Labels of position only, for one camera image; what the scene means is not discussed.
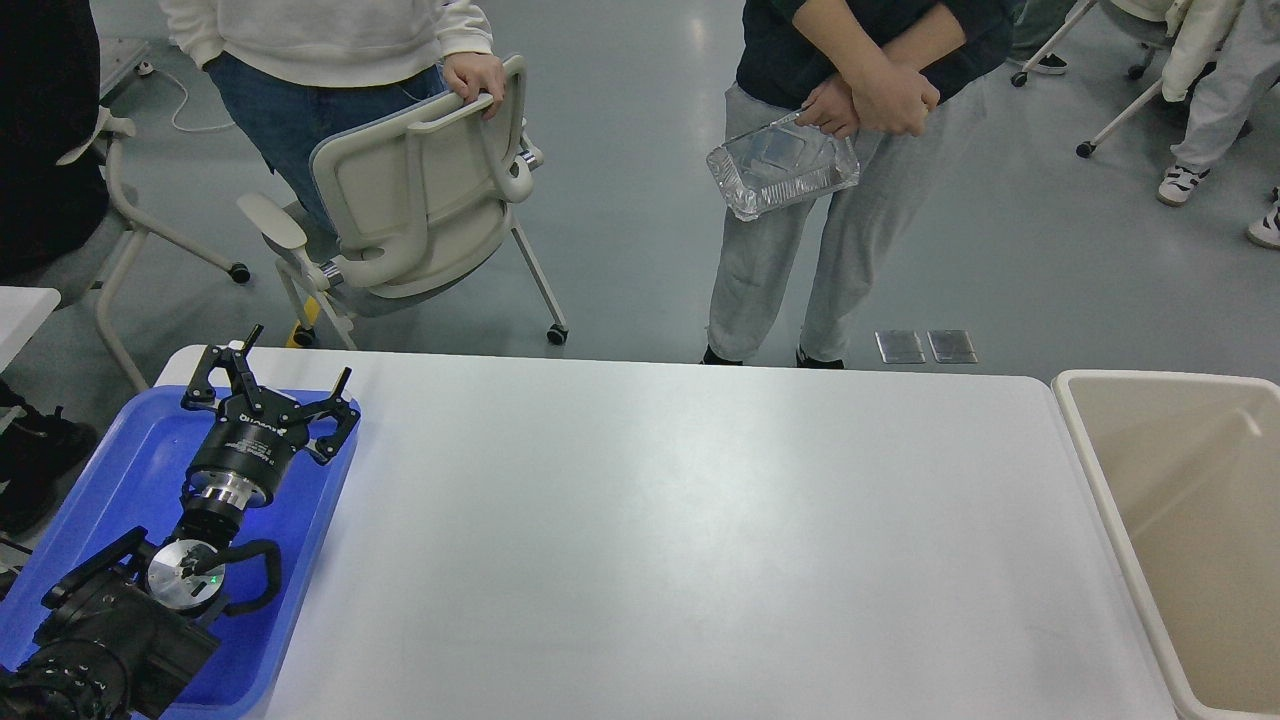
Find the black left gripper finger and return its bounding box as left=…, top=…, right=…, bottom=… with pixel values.
left=296, top=368, right=361, bottom=466
left=180, top=325, right=265, bottom=413

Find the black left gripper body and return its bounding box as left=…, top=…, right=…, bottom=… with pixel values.
left=186, top=398, right=317, bottom=509

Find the clear plastic food container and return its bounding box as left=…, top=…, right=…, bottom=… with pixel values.
left=705, top=111, right=861, bottom=222

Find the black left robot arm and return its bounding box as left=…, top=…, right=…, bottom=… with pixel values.
left=3, top=346, right=361, bottom=719

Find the hand on chair back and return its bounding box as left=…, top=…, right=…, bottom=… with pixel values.
left=442, top=53, right=507, bottom=120

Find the hand holding clear container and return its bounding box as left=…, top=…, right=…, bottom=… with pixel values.
left=795, top=74, right=860, bottom=140

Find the hand clasped over wrist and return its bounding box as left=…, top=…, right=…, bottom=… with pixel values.
left=849, top=61, right=940, bottom=137

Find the blue plastic tray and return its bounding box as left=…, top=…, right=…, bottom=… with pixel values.
left=1, top=386, right=358, bottom=719

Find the grey chair at left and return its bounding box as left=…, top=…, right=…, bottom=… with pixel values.
left=3, top=108, right=251, bottom=392

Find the black shoe at left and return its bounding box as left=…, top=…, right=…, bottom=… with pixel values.
left=1, top=404, right=97, bottom=536

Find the white side table corner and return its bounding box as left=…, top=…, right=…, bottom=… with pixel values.
left=0, top=284, right=61, bottom=372

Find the beige office chair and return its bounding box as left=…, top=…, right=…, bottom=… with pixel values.
left=237, top=54, right=570, bottom=348

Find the person in cream sweater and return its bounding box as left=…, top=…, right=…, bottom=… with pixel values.
left=160, top=1, right=495, bottom=227

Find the metal floor outlet plate left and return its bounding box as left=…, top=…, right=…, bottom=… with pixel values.
left=876, top=331, right=925, bottom=364

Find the metal floor outlet plate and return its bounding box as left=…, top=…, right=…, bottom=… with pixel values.
left=876, top=331, right=925, bottom=364
left=927, top=329, right=979, bottom=364

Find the metal floor outlet plate right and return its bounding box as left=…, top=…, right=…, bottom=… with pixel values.
left=927, top=329, right=979, bottom=364

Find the person in grey sweatpants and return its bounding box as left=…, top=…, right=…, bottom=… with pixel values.
left=724, top=1, right=1021, bottom=369

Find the chair base with casters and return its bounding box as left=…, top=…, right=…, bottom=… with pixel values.
left=1010, top=0, right=1176, bottom=159

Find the beige plastic bin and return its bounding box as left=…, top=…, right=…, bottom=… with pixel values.
left=1052, top=370, right=1279, bottom=719

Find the person in light trousers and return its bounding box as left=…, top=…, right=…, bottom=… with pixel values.
left=1157, top=1, right=1279, bottom=208

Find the white cable on floor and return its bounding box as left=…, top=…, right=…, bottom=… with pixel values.
left=134, top=61, right=241, bottom=135

